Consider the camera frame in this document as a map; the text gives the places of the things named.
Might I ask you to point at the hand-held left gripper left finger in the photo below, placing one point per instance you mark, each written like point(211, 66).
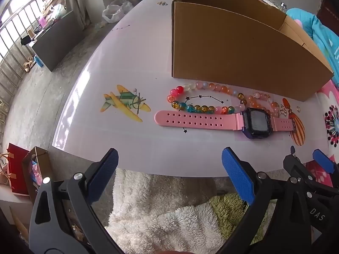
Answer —
point(103, 176)

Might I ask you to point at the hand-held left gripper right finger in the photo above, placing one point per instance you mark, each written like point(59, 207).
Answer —
point(238, 176)

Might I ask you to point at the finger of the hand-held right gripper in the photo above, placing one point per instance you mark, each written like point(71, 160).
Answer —
point(323, 160)
point(294, 164)

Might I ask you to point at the gold flower charm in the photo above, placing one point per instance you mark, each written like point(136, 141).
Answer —
point(290, 112)

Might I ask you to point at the brown cardboard box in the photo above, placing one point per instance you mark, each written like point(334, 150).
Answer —
point(225, 45)

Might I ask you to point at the green fluffy cloth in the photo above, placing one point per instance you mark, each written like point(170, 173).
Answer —
point(227, 209)

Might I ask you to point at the white plush blanket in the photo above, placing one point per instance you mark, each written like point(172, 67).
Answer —
point(148, 203)

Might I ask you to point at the pink floral quilt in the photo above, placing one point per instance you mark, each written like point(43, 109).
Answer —
point(331, 105)

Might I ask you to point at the brown paper bag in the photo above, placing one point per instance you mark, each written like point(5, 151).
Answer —
point(39, 158)

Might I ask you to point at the red gift bag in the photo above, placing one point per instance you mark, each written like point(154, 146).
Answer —
point(17, 169)

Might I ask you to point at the beige bag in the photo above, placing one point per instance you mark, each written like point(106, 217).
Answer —
point(4, 174)

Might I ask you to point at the blue bottle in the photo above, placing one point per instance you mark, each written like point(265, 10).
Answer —
point(39, 62)

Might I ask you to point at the beige shoes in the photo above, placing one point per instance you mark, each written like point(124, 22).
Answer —
point(28, 65)

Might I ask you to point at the black cabinet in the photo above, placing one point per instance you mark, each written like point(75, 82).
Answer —
point(55, 45)

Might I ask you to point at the dark red door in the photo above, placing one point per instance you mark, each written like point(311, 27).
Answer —
point(328, 13)

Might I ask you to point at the grey patterned cloth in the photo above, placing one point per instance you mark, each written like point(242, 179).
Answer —
point(275, 5)

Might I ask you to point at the white plastic bag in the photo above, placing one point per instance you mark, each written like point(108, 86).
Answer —
point(116, 10)

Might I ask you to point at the grey curtain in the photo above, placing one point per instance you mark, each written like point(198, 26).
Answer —
point(76, 2)

